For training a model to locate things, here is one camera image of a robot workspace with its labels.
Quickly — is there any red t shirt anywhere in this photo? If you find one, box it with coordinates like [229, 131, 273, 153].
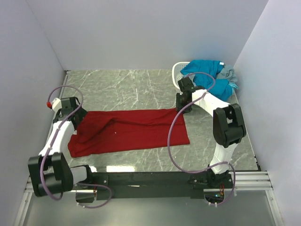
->
[68, 108, 190, 158]

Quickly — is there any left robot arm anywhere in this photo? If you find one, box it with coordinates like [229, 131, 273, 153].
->
[28, 97, 94, 197]

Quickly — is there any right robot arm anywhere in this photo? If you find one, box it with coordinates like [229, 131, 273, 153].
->
[176, 77, 246, 188]

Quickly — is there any white plastic laundry basket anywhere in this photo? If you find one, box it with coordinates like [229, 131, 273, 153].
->
[172, 62, 190, 93]

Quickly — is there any teal blue t shirt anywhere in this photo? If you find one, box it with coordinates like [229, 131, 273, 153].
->
[181, 60, 235, 102]

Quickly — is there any grey blue t shirt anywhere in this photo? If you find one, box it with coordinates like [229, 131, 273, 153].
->
[216, 65, 238, 89]

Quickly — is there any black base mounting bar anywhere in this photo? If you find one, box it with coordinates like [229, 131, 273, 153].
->
[79, 171, 234, 200]

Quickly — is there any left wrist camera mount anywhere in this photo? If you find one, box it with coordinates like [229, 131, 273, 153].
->
[47, 97, 62, 112]

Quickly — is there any aluminium frame rail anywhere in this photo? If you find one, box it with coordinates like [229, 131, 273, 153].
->
[24, 171, 273, 194]

